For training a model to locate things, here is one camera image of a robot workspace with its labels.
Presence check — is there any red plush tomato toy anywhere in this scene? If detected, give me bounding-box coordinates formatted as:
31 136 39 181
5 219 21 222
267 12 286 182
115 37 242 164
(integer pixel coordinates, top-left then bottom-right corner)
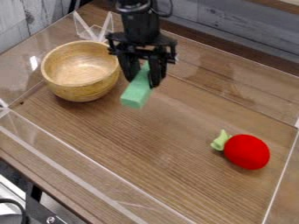
210 129 271 170

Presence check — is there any black metal table bracket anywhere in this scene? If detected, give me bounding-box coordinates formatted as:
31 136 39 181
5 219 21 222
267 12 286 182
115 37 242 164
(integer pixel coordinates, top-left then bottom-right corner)
25 184 72 224

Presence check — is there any clear acrylic corner bracket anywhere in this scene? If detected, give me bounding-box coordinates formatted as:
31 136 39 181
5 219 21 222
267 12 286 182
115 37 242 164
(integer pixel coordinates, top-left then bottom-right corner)
72 11 115 43

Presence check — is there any green foam block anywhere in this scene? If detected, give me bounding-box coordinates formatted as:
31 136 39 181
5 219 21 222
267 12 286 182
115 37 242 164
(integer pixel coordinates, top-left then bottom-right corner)
120 63 152 109

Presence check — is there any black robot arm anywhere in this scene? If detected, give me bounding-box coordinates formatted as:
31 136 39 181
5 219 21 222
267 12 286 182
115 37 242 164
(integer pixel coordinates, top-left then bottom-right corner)
106 0 178 88

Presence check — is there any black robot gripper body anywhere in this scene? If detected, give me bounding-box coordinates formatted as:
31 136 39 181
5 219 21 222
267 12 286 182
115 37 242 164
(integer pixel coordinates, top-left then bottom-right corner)
106 5 178 64

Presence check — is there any black cable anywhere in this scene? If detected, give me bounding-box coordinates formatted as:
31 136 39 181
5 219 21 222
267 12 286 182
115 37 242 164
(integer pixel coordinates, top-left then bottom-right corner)
0 198 31 224

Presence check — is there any brown wooden bowl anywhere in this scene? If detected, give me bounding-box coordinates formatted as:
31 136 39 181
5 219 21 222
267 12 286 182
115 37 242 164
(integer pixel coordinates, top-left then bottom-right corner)
41 40 120 102

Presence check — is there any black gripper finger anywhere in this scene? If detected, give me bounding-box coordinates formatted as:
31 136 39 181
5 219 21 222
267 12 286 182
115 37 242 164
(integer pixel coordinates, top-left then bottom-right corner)
118 54 140 82
148 55 167 88

